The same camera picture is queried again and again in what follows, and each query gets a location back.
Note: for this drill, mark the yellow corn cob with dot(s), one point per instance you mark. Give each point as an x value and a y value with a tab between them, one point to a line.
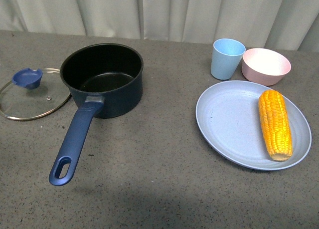
275	125

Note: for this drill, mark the glass lid with blue knob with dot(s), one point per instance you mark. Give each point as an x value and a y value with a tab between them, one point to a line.
32	94

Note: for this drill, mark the dark blue saucepan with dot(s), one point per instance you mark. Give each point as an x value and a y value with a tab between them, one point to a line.
105	81

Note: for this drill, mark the light blue plate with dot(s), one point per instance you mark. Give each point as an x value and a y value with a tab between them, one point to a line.
228	117

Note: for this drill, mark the light blue cup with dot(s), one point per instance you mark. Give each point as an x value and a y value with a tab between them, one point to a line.
226	56

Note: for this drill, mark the pink bowl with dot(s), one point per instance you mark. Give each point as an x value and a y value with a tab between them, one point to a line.
264	66

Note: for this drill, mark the grey white curtain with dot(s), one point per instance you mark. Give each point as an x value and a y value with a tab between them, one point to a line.
277	24

